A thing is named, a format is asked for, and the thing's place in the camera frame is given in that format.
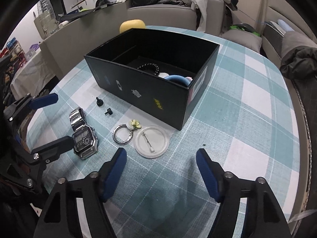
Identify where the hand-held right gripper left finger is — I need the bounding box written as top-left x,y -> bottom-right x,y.
35,147 -> 128,238

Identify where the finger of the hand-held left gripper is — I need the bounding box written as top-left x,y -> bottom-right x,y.
29,135 -> 75,166
4,93 -> 58,122

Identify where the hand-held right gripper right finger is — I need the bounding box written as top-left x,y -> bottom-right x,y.
196,148 -> 293,238

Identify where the silver digital wristwatch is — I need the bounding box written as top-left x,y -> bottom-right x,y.
69,107 -> 99,160

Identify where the silver metal ring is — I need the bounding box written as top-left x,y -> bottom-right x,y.
113,124 -> 135,145

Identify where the silver pin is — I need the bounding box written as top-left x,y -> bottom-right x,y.
142,132 -> 156,153

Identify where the clear round plastic lid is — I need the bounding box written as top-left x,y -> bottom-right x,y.
134,125 -> 170,158

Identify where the black cardboard box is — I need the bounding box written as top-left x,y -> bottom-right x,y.
84,28 -> 220,131

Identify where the shoe rack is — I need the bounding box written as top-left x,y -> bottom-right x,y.
0,36 -> 28,67

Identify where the teal checked tablecloth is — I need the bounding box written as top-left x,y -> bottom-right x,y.
26,25 -> 309,238

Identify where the clear glass container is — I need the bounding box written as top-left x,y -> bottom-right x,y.
33,12 -> 60,39

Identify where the black mat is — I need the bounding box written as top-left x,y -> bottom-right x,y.
58,7 -> 99,23

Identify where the yellow apple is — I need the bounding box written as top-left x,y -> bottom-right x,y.
119,20 -> 146,33

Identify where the dark duvet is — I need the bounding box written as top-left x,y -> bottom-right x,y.
280,47 -> 317,80

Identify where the green and black garment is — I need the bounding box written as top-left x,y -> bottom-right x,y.
229,23 -> 260,36

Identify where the grey blanket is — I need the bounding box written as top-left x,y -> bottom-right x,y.
281,31 -> 317,55

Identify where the light blue pillow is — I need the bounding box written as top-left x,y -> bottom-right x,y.
277,18 -> 295,33

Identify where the pile of clothes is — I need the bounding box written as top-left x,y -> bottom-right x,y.
191,0 -> 239,33

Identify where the light blue ring bracelet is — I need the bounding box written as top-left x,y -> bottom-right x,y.
164,75 -> 192,87

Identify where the black beaded bracelet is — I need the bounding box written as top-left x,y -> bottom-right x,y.
137,63 -> 160,76

